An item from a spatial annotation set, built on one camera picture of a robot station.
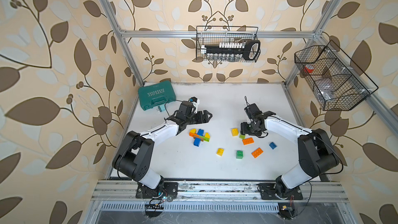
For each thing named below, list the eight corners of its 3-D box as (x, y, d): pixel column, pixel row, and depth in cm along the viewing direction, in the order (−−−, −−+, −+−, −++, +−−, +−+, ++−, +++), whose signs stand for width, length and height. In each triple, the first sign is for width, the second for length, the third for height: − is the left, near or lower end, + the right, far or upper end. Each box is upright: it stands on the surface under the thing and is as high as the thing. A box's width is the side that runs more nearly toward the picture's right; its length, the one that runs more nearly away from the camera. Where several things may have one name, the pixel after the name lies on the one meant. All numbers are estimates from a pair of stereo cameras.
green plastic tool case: (142, 111, 106) (139, 107, 102) (139, 92, 117) (137, 88, 113) (177, 101, 111) (176, 97, 108) (171, 84, 123) (170, 79, 119)
